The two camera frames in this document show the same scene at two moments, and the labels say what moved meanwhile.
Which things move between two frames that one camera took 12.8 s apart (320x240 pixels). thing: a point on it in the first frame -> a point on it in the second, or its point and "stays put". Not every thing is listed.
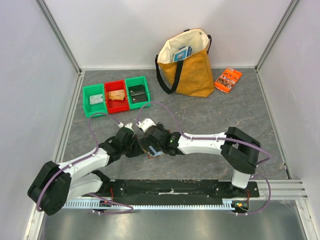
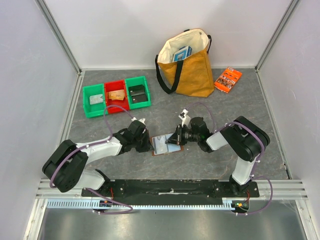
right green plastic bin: x=138 y=92 stays put
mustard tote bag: x=192 y=76 stays put
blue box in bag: x=182 y=53 stays put
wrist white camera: x=146 y=124 -> x=185 y=118
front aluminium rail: x=285 y=189 stays put
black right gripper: x=148 y=144 -> x=179 y=135
